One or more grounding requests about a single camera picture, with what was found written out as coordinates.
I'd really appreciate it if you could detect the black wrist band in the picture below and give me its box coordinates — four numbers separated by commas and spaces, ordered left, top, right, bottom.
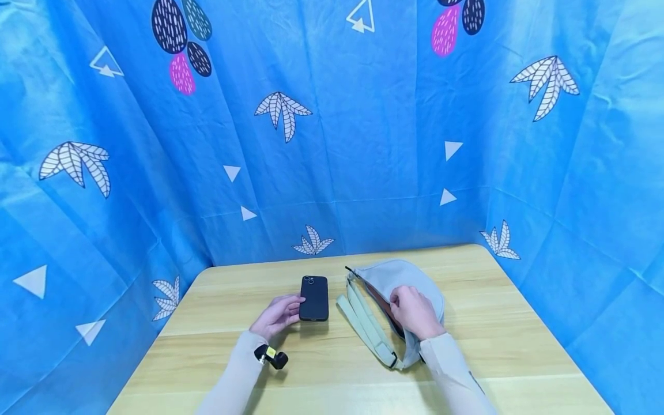
254, 344, 289, 371

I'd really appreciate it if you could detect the light grey sling bag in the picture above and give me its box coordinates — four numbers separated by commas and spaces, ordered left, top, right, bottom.
335, 259, 446, 371

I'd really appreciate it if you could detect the person's right forearm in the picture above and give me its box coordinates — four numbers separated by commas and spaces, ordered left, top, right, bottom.
419, 333, 499, 415

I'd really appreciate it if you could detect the black smartphone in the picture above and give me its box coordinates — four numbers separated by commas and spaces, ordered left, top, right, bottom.
299, 275, 330, 322

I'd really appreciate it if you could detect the person's right hand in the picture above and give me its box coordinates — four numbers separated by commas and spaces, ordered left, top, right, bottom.
389, 285, 447, 341

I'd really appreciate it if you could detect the person's left forearm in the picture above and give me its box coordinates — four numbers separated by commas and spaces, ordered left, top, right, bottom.
194, 330, 270, 415

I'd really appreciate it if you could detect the person's left hand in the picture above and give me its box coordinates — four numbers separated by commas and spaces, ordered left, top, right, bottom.
249, 294, 306, 342

